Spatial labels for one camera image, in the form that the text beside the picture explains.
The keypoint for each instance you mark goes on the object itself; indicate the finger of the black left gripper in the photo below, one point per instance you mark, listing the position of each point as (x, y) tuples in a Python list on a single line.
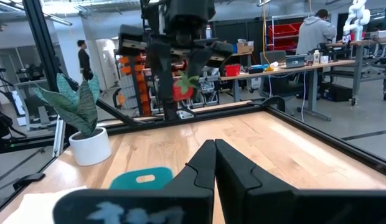
[(200, 65), (163, 71)]

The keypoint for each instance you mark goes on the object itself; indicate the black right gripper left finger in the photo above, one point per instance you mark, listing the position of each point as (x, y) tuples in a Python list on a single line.
[(168, 205)]

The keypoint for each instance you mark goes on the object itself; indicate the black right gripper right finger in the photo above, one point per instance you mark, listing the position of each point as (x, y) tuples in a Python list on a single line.
[(274, 205)]

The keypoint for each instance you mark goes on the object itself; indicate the red toy strawberry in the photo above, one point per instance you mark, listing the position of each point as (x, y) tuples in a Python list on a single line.
[(180, 93)]

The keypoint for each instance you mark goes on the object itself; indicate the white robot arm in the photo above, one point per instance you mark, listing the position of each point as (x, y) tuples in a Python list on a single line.
[(356, 18)]

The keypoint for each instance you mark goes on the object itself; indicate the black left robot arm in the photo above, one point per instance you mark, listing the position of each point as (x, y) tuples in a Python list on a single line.
[(190, 12)]

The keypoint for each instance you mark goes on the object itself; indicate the orange parts rack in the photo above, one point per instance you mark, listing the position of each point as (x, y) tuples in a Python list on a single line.
[(140, 90)]

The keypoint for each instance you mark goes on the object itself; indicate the small red box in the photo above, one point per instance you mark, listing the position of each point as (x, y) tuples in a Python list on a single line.
[(232, 70)]

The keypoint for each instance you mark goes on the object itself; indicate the teal plastic bin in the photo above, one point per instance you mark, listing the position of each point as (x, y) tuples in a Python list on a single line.
[(127, 182)]

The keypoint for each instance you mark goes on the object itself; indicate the cardboard box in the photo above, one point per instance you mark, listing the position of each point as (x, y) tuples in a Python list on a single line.
[(245, 47)]

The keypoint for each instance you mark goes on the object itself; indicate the person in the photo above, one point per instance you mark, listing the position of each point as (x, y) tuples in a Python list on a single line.
[(84, 60), (314, 34)]

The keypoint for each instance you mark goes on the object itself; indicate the black office chair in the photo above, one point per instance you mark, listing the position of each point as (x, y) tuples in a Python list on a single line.
[(278, 84)]

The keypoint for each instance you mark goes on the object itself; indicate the black table clamp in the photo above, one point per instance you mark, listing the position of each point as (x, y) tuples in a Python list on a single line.
[(274, 101), (28, 180)]

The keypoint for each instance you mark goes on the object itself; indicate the red storage bin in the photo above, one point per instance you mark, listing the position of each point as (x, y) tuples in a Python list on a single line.
[(281, 31)]

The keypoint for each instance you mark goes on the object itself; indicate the grey laptop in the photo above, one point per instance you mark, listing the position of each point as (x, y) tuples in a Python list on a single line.
[(295, 61)]

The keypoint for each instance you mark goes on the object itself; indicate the snake plant in white pot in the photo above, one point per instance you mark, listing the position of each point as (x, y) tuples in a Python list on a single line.
[(90, 146)]

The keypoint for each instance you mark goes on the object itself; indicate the long wooden-top table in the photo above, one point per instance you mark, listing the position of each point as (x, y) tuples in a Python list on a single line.
[(305, 68)]

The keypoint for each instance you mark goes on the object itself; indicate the white bottle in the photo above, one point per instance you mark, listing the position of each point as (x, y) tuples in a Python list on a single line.
[(316, 57)]

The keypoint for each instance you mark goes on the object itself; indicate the white folded cloth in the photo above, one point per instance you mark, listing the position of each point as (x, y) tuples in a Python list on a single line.
[(34, 205)]

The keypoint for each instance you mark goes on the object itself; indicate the grey workbench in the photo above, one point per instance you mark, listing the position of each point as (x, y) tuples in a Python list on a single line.
[(358, 62)]

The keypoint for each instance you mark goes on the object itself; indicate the black diagonal frame strut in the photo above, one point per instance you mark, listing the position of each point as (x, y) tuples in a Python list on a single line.
[(112, 110)]

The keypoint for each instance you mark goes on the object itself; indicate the black frame post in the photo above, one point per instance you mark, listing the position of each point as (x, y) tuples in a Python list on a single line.
[(42, 43)]

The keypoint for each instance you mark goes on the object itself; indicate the silver aluminium bracket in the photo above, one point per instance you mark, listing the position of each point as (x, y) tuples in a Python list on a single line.
[(59, 137)]

